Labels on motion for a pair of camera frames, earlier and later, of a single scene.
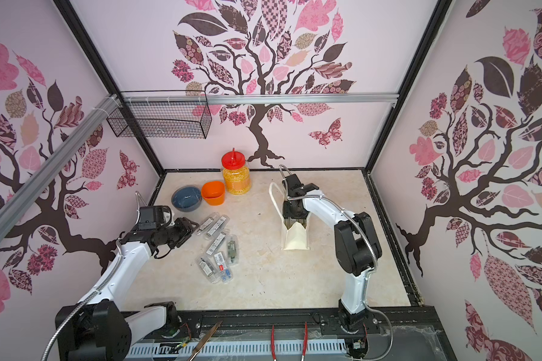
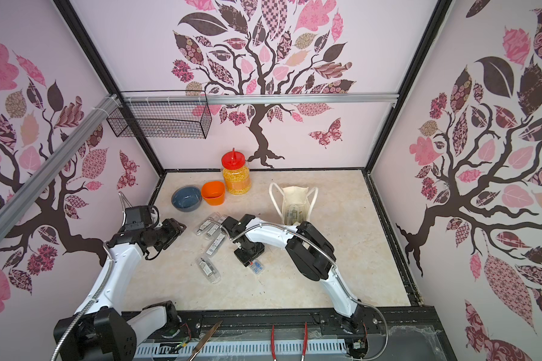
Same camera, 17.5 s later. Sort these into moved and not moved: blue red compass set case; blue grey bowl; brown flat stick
Moved: blue red compass set case
Not moved: brown flat stick; blue grey bowl
